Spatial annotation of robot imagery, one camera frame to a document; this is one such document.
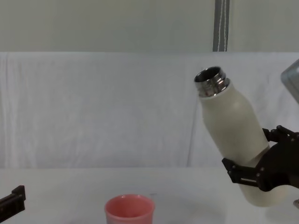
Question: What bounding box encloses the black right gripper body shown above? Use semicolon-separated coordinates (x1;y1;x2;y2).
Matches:
256;140;299;192

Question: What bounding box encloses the cream vacuum bottle steel neck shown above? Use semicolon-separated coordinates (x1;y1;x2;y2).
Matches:
193;66;294;208

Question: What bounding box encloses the white table cloth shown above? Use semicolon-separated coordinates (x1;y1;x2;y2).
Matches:
0;167;299;224

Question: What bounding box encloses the pink plastic cup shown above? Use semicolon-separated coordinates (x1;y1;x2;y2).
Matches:
104;194;156;224

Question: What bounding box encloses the wrinkled white hanging cloth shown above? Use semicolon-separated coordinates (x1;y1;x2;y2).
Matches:
0;51;299;169

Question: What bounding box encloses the grey striped post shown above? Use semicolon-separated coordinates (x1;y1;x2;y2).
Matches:
212;0;231;52

